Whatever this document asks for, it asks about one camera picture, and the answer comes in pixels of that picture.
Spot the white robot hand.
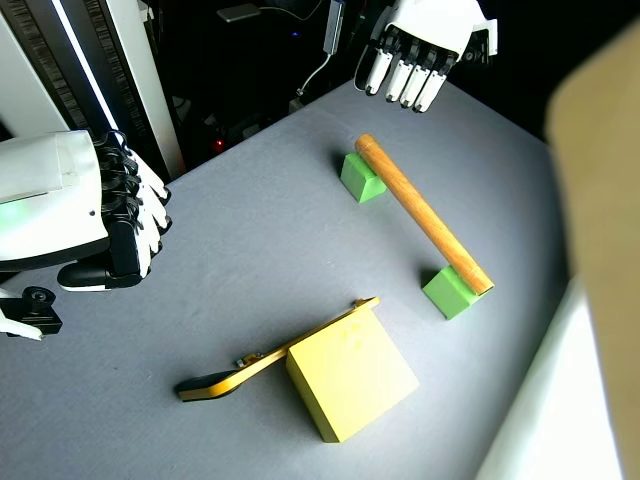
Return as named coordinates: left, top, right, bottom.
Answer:
left=0, top=129, right=174, bottom=294
left=362, top=0, right=485, bottom=114

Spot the wooden dowel rod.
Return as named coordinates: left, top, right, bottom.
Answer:
left=354, top=132, right=496, bottom=296

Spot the yellow saw with black handle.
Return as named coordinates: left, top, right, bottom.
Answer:
left=175, top=296, right=381, bottom=403

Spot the grey usb hub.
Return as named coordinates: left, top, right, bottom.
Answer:
left=322, top=0, right=346, bottom=55

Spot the white light strip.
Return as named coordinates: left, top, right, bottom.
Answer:
left=51, top=0, right=120, bottom=134

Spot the green block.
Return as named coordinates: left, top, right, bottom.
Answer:
left=421, top=264, right=489, bottom=321
left=339, top=152, right=389, bottom=205

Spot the silver flat device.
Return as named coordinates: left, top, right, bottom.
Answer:
left=216, top=4, right=262, bottom=24

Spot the grey table cloth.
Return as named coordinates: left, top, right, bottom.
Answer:
left=0, top=74, right=576, bottom=480

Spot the tan blurred panel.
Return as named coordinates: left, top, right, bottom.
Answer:
left=544, top=19, right=640, bottom=480

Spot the large yellow block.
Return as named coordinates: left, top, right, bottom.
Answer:
left=284, top=309, right=421, bottom=444

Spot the white blurred panel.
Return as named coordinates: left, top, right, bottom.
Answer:
left=474, top=277, right=626, bottom=480

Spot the white frame post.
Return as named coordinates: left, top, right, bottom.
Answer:
left=104, top=0, right=187, bottom=182
left=0, top=9, right=70, bottom=139

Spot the white cable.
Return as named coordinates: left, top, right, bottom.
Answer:
left=296, top=51, right=334, bottom=97

